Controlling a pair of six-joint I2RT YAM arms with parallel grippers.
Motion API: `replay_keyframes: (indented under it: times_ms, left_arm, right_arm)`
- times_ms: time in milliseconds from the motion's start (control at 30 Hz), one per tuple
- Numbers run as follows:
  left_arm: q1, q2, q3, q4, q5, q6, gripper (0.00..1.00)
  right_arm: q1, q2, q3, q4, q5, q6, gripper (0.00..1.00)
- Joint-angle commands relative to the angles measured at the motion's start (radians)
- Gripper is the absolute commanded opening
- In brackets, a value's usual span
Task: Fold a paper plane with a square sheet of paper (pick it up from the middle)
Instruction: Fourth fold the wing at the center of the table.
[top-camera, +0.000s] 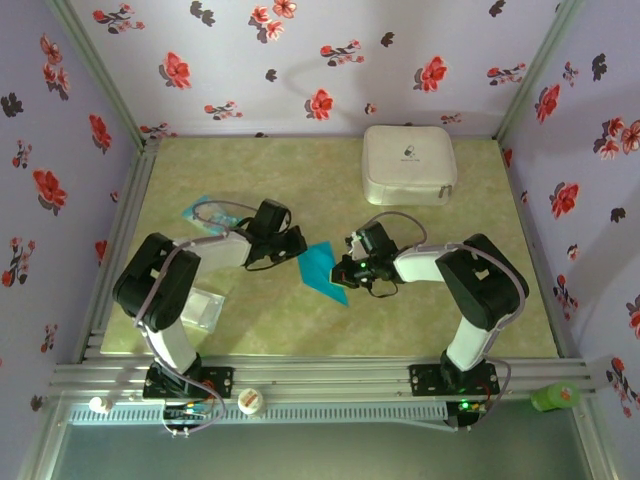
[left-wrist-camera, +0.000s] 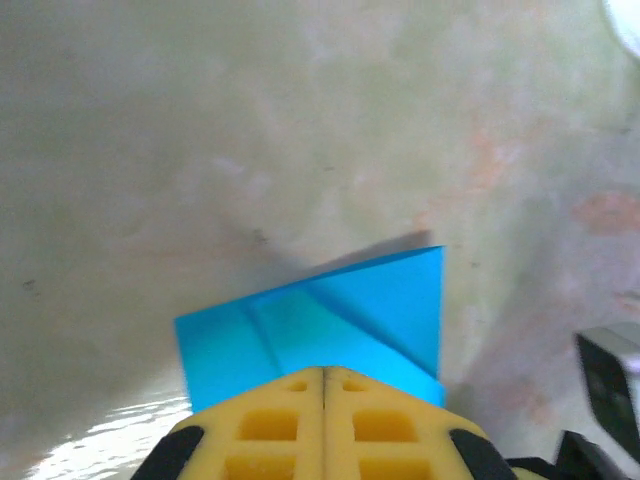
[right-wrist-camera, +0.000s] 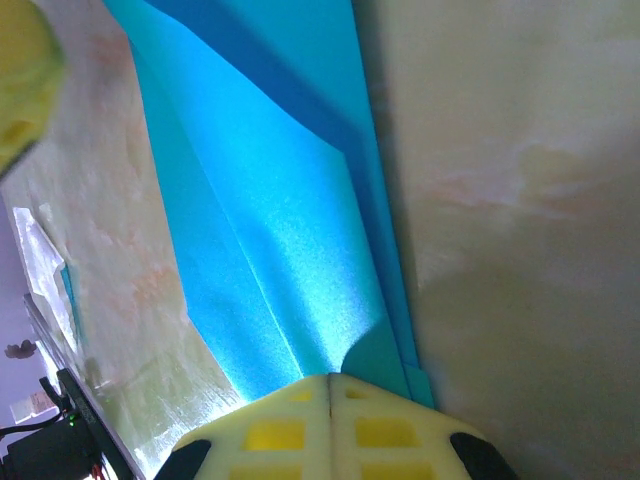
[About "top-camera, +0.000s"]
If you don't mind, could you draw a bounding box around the aluminium corner post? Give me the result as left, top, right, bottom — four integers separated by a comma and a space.
492, 0, 586, 141
44, 0, 149, 146

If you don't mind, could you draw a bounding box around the grey left arm cable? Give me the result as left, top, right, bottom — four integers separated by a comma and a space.
133, 199, 264, 439

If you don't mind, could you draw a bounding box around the aluminium lower frame bar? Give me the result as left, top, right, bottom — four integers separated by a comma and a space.
14, 394, 69, 480
572, 399, 621, 480

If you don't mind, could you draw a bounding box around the blue square paper sheet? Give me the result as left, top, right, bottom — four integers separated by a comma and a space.
297, 241, 350, 306

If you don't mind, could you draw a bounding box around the clear plastic bag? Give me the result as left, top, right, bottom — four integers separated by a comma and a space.
179, 288, 226, 332

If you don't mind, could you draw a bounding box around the white zippered pouch case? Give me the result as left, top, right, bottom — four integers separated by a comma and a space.
362, 124, 459, 207

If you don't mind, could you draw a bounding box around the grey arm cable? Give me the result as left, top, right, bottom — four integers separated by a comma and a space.
364, 211, 531, 432
133, 199, 264, 439

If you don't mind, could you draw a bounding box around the grey right arm cable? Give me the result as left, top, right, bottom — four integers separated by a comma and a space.
364, 211, 531, 432

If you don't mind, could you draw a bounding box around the aluminium side rail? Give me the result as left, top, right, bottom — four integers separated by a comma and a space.
74, 137, 161, 364
499, 139, 569, 359

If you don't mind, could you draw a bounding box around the white slotted cable duct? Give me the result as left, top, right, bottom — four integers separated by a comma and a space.
67, 402, 449, 426

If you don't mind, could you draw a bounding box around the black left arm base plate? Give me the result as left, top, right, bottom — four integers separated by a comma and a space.
143, 366, 235, 400

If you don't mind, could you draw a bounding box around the white jar with red label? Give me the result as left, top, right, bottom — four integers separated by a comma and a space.
237, 388, 266, 416

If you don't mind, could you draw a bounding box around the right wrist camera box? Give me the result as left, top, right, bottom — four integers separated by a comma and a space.
344, 222, 399, 259

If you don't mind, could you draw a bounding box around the light blue snack packet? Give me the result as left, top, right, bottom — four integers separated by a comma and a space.
180, 194, 245, 241

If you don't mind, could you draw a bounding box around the aluminium frame rail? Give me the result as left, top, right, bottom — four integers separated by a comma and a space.
48, 357, 599, 401

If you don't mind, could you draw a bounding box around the green plastic bottle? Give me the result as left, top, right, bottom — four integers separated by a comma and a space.
530, 380, 581, 414

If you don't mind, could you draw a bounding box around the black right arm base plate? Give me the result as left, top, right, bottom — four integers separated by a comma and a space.
408, 363, 501, 399

